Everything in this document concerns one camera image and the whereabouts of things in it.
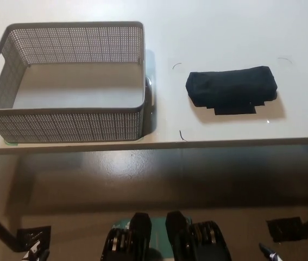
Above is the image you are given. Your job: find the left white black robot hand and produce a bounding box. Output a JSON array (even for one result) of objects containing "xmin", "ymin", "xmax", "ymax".
[{"xmin": 20, "ymin": 240, "xmax": 51, "ymax": 261}]

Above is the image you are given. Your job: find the black fabric pencil case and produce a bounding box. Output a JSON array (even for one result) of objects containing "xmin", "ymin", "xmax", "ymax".
[{"xmin": 185, "ymin": 65, "xmax": 279, "ymax": 109}]

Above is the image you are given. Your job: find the black tape patch on table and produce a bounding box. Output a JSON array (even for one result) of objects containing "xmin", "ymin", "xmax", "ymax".
[{"xmin": 196, "ymin": 102, "xmax": 266, "ymax": 116}]

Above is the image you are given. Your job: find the black floor tape patch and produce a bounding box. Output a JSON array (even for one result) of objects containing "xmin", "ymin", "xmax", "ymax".
[{"xmin": 16, "ymin": 225, "xmax": 52, "ymax": 250}]

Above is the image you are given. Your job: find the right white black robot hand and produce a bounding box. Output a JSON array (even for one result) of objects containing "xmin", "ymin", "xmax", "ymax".
[{"xmin": 259, "ymin": 243, "xmax": 282, "ymax": 261}]

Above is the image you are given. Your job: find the black ribbed robot body block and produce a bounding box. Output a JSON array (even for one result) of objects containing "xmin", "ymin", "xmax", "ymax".
[
  {"xmin": 99, "ymin": 212, "xmax": 153, "ymax": 261},
  {"xmin": 165, "ymin": 211, "xmax": 232, "ymax": 261}
]

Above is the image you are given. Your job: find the grey perforated plastic basket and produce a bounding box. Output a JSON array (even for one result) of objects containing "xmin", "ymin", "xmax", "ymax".
[{"xmin": 0, "ymin": 21, "xmax": 147, "ymax": 144}]

